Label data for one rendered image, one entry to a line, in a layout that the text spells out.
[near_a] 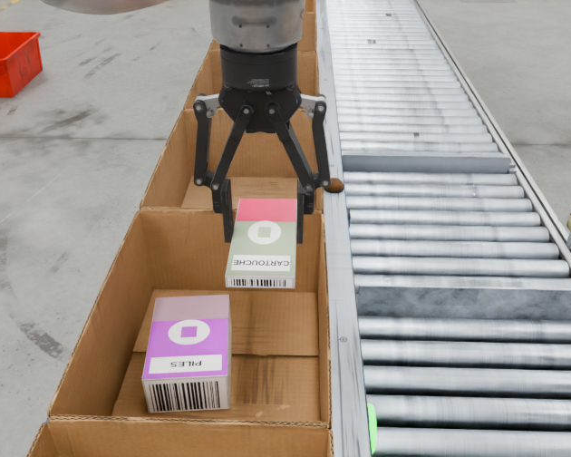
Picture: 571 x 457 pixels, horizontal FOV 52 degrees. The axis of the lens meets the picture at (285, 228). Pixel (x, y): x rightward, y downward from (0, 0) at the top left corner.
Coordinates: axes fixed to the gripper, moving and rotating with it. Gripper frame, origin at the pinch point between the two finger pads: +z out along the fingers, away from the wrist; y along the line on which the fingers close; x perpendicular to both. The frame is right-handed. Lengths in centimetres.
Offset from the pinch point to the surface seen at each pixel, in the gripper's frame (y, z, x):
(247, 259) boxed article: -1.5, 2.2, -5.2
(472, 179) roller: 51, 42, 85
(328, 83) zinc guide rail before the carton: 12, 27, 117
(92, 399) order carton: -21.0, 20.6, -9.9
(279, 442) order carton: 2.5, 14.5, -19.8
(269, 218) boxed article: 0.4, 2.2, 3.1
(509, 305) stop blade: 45, 40, 31
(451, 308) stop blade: 34, 41, 31
